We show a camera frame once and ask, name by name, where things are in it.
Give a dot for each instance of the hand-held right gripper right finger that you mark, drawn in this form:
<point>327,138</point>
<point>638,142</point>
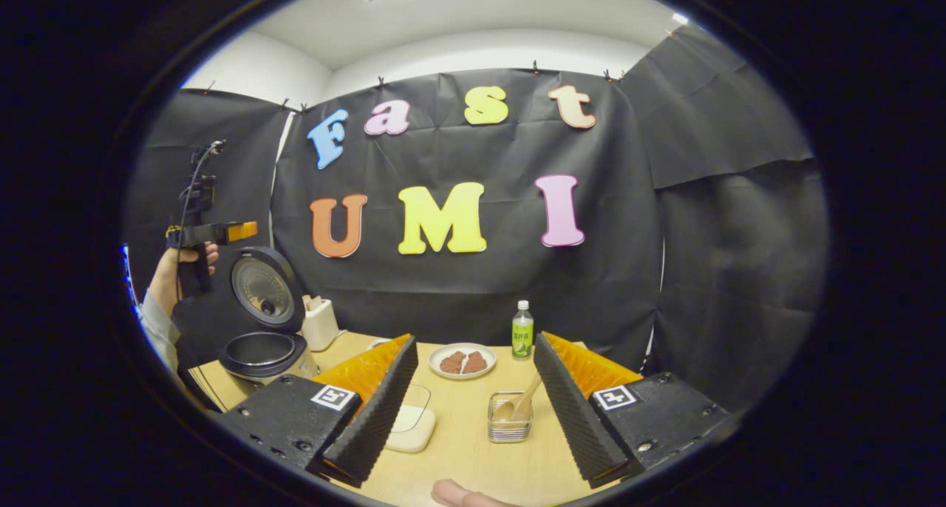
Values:
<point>576,414</point>

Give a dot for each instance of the black backdrop cloth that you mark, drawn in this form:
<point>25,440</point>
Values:
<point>480,293</point>

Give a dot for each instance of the brown meat piece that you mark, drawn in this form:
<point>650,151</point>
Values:
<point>451,363</point>
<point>475,362</point>

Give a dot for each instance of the white round plate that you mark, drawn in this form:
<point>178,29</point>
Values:
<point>463,376</point>

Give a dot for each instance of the white toaster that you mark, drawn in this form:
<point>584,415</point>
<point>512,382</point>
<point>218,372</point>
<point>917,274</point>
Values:
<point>319,329</point>

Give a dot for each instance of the dark grey rice cooker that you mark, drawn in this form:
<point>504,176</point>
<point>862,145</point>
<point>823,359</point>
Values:
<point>259,355</point>

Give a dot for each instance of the clear chopstick holder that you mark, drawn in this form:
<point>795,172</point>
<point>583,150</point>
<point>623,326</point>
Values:
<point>510,431</point>

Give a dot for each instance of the clear container of rice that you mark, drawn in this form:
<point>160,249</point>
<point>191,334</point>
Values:
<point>414,426</point>

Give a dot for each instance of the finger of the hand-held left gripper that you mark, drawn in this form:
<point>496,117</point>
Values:
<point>236,232</point>

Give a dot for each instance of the green drink bottle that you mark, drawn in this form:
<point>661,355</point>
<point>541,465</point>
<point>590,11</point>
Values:
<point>522,337</point>

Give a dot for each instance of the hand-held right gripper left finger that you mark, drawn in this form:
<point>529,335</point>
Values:
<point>377,418</point>

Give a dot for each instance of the computer monitor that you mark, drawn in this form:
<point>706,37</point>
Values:
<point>128,274</point>

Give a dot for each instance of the small ceiling light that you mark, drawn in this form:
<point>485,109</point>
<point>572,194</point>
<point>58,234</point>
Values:
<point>680,18</point>

